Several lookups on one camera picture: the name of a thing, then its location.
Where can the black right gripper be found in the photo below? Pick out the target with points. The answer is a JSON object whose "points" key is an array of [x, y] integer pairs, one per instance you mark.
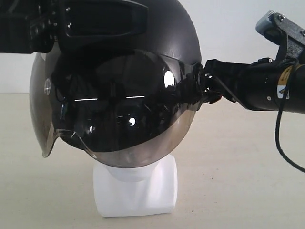
{"points": [[253, 85]]}

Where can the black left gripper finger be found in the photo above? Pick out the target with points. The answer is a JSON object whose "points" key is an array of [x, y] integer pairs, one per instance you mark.
{"points": [[104, 18]]}

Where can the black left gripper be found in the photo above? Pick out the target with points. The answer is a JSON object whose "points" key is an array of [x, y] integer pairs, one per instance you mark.
{"points": [[28, 26]]}

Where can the black helmet with tinted visor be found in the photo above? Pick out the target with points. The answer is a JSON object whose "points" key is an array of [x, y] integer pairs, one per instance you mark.
{"points": [[127, 101]]}

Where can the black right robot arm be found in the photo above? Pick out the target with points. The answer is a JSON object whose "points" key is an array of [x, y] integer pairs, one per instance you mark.
{"points": [[290, 86]]}

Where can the white foam mannequin head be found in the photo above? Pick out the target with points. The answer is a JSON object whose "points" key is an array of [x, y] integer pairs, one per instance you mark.
{"points": [[134, 192]]}

